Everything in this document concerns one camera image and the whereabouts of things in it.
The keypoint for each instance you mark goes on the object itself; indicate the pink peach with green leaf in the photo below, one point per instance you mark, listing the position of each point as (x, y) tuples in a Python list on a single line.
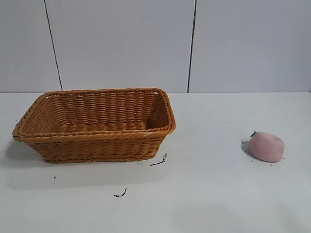
[(266, 148)]

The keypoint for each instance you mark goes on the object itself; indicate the brown woven wicker basket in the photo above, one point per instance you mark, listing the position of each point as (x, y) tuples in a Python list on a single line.
[(97, 145)]

